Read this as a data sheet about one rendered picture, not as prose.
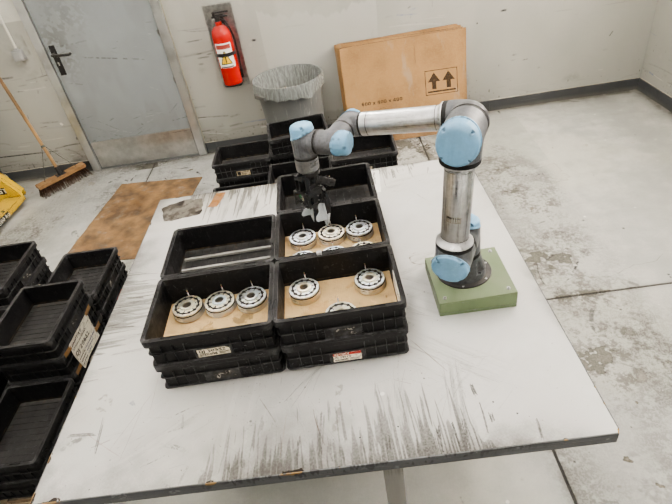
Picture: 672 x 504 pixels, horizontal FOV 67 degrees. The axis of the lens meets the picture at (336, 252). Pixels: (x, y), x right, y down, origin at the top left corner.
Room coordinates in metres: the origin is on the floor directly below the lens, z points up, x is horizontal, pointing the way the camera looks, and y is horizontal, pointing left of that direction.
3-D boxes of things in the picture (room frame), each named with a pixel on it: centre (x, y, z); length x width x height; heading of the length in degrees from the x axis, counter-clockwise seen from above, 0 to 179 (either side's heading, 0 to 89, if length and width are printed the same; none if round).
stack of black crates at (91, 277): (2.15, 1.33, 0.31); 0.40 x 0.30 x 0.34; 177
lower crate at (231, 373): (1.24, 0.42, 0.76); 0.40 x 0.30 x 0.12; 88
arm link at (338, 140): (1.44, -0.05, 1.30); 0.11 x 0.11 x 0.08; 61
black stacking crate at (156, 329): (1.24, 0.42, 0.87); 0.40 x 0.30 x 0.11; 88
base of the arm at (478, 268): (1.36, -0.44, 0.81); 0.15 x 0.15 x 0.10
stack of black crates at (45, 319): (1.75, 1.35, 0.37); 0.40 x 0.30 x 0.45; 177
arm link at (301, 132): (1.48, 0.04, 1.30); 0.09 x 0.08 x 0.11; 61
